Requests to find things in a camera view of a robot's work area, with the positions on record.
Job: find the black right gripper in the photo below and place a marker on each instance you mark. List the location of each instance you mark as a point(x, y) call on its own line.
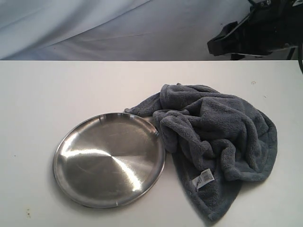
point(271, 25)

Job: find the grey-blue fleece towel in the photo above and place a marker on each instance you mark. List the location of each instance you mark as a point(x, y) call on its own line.
point(205, 129)

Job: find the round stainless steel plate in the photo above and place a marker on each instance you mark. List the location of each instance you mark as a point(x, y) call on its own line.
point(109, 160)

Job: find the white printed clothing care label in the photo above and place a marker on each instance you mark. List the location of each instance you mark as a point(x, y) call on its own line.
point(204, 178)

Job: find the white backdrop sheet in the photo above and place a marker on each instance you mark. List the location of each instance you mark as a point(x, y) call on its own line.
point(114, 30)

